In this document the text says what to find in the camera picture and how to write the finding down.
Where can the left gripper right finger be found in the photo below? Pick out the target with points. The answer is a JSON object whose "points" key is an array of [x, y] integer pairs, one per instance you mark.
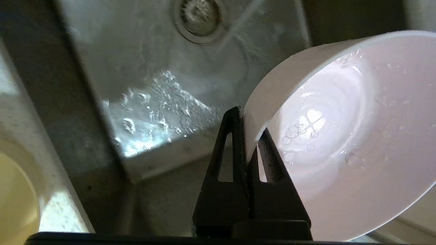
{"points": [[276, 204]]}

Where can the pink plastic bowl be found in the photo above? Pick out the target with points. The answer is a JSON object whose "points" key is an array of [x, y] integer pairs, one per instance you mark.
{"points": [[357, 136]]}

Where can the yellow plastic bowl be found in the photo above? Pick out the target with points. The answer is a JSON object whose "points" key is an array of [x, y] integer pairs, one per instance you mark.
{"points": [[17, 204]]}

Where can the stainless steel sink basin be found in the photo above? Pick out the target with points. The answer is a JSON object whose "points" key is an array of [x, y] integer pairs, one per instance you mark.
{"points": [[119, 85]]}

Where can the round metal drain strainer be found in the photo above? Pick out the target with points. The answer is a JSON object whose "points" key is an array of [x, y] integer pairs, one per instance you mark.
{"points": [[199, 17]]}

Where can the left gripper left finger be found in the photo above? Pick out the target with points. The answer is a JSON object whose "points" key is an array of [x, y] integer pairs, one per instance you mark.
{"points": [[221, 204]]}

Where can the running water stream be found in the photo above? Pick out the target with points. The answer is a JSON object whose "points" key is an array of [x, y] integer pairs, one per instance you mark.
{"points": [[238, 23]]}

